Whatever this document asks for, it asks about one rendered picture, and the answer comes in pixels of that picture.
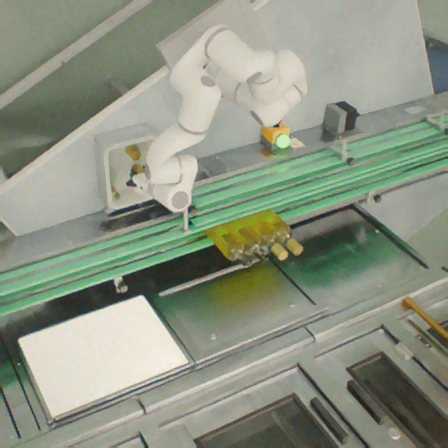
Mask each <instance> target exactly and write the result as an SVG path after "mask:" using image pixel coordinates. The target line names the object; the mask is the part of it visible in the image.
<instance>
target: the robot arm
mask: <svg viewBox="0 0 448 448"><path fill-rule="evenodd" d="M207 63H208V65H207V66H206V68H205V70H204V69H202V67H204V66H205V65H206V64H207ZM170 83H171V85H172V86H173V87H174V88H175V89H176V90H177V91H178V92H179V93H180V95H181V96H182V97H183V102H182V105H181V108H180V111H179V114H178V117H177V120H176V123H175V124H172V125H171V126H169V127H168V128H167V129H165V130H164V131H163V132H162V133H161V135H160V136H159V137H157V138H156V140H155V141H154V142H153V143H152V145H151V147H150V149H149V153H148V156H147V159H146V164H144V166H142V168H143V169H144V173H141V174H137V172H135V171H134V170H132V169H131V170H130V172H131V173H130V180H128V181H127V182H126V186H131V187H135V188H134V190H135V191H136V192H137V193H139V194H141V196H143V197H146V198H154V199H155V200H157V201H158V202H160V203H161V204H163V205H164V206H165V207H167V208H168V209H170V210H171V211H174V212H180V211H183V210H185V209H186V208H187V207H188V206H189V205H190V202H191V189H192V186H193V183H194V179H195V176H196V173H197V169H198V166H197V161H196V158H195V157H194V156H193V155H190V154H184V155H172V154H174V153H175V152H178V151H181V150H183V149H186V148H188V147H191V146H193V145H195V144H197V143H199V142H201V141H202V140H203V139H204V138H206V136H207V133H208V131H209V128H210V125H211V122H212V120H213V117H214V115H215V113H216V110H217V108H218V105H219V102H220V98H221V95H223V96H224V97H226V98H227V99H229V100H230V102H232V103H233V104H235V105H237V106H239V107H241V108H242V109H243V110H245V111H246V112H247V113H249V114H250V115H251V116H252V117H253V118H254V119H255V120H256V121H257V123H259V124H260V125H262V126H264V127H270V126H273V125H275V124H276V123H278V122H279V121H280V120H281V119H283V118H284V117H285V116H286V115H287V114H288V113H289V112H290V111H291V110H292V109H293V108H294V107H295V106H296V105H297V104H298V103H299V102H300V101H301V100H302V99H304V98H305V97H306V96H307V94H308V83H307V82H306V76H305V70H304V66H303V64H302V62H301V61H300V59H299V58H298V57H297V55H296V54H294V53H293V52H292V51H290V50H285V49H284V50H280V51H278V52H277V53H276V54H275V53H273V52H272V50H270V49H268V48H262V49H258V50H256V51H254V50H252V49H251V48H250V47H249V46H248V44H247V43H246V42H245V41H243V40H242V39H241V38H240V37H239V36H237V35H236V34H235V33H234V32H233V31H232V30H231V29H230V28H229V27H228V26H226V25H224V24H217V25H214V26H212V27H211V28H210V29H208V30H207V31H206V32H205V33H204V34H203V35H202V37H200V38H199V39H198V40H197V41H196V42H195V43H194V45H193V46H192V47H191V48H190V49H189V50H188V51H187V52H186V53H185V54H184V55H183V56H182V58H181V59H180V60H179V61H178V62H177V64H176V65H175V67H174V68H173V70H172V72H171V75H170Z"/></svg>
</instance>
